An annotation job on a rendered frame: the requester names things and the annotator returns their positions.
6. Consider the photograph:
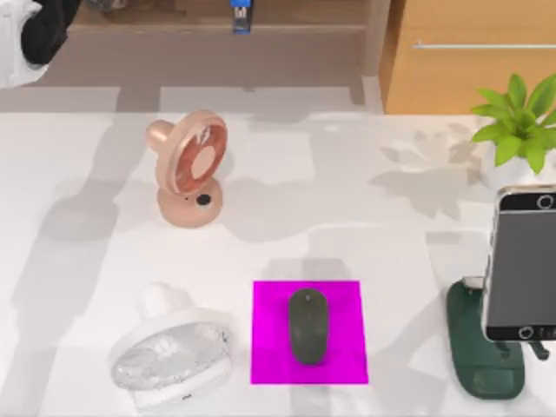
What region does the pink desk fan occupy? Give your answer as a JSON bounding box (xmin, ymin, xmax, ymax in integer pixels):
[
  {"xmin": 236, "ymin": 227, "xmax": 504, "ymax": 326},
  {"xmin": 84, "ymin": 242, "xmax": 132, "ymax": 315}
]
[{"xmin": 145, "ymin": 109, "xmax": 230, "ymax": 228}]

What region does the dark grey computer mouse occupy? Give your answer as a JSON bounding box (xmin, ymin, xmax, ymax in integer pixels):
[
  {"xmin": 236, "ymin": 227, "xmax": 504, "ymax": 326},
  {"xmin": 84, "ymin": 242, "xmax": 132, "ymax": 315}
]
[{"xmin": 288, "ymin": 288, "xmax": 329, "ymax": 366}]

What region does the magenta square mat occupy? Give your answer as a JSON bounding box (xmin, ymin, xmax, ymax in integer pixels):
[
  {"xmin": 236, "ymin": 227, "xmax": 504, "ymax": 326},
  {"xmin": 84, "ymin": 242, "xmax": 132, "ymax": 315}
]
[{"xmin": 249, "ymin": 280, "xmax": 370, "ymax": 386}]

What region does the wooden open shelf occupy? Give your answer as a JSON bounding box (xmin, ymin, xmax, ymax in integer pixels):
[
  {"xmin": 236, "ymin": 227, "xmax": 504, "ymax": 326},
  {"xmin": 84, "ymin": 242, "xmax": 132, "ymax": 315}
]
[{"xmin": 25, "ymin": 0, "xmax": 392, "ymax": 105}]

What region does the white desk fan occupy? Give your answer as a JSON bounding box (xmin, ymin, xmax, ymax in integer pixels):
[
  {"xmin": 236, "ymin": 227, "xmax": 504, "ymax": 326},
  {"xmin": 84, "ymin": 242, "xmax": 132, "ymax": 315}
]
[{"xmin": 108, "ymin": 281, "xmax": 236, "ymax": 412}]

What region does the white plant pot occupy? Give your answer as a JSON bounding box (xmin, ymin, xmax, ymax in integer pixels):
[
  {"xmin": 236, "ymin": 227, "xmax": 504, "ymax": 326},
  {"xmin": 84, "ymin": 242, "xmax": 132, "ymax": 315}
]
[{"xmin": 480, "ymin": 141, "xmax": 556, "ymax": 190}]

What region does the wooden cupboard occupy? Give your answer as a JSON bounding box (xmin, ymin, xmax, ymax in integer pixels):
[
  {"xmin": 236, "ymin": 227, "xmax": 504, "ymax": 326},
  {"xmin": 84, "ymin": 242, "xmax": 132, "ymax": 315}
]
[{"xmin": 378, "ymin": 0, "xmax": 556, "ymax": 116}]

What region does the dark green phone stand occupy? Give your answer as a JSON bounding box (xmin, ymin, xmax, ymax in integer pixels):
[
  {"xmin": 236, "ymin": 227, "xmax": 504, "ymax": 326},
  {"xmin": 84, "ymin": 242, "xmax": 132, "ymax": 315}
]
[{"xmin": 446, "ymin": 275, "xmax": 547, "ymax": 400}]

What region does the smartphone with grey screen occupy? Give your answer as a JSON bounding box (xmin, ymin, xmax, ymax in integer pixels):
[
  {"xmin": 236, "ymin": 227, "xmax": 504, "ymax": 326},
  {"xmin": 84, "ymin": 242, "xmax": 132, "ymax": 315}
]
[{"xmin": 481, "ymin": 184, "xmax": 556, "ymax": 345}]

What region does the green potted plant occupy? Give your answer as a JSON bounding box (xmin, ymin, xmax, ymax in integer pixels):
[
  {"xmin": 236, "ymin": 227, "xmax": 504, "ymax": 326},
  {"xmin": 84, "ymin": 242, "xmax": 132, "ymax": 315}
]
[{"xmin": 470, "ymin": 72, "xmax": 556, "ymax": 175}]

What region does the long metal handle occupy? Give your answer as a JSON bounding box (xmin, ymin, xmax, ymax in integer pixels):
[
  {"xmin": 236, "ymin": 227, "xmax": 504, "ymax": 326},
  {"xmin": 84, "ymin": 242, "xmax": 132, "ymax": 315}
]
[{"xmin": 412, "ymin": 40, "xmax": 556, "ymax": 51}]

